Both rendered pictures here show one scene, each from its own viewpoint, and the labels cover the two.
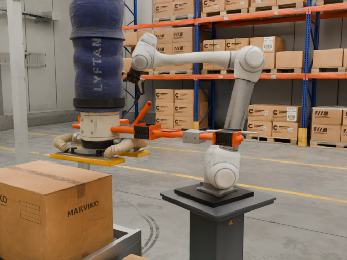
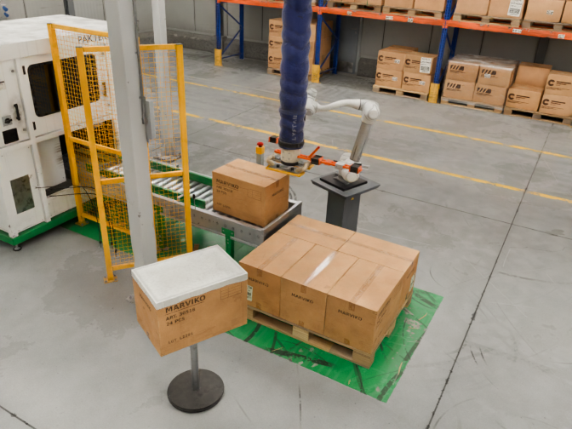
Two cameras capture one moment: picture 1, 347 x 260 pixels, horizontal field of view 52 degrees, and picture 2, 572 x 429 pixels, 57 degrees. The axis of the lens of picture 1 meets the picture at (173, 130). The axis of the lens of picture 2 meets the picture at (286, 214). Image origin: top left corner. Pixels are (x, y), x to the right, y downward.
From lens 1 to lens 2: 3.16 m
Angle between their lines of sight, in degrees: 20
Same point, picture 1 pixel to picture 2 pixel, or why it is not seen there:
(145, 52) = (312, 107)
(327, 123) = (461, 79)
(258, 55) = (375, 113)
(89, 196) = (280, 185)
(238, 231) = (356, 203)
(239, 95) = (363, 132)
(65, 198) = (271, 188)
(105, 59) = (298, 124)
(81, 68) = (285, 128)
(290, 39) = not seen: outside the picture
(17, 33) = (161, 10)
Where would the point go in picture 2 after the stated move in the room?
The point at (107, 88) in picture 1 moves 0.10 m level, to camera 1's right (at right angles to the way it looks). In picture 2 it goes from (298, 139) to (310, 139)
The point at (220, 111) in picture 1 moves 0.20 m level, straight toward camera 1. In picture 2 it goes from (346, 48) to (346, 49)
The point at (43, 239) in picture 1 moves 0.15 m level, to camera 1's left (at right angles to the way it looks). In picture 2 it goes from (261, 208) to (245, 207)
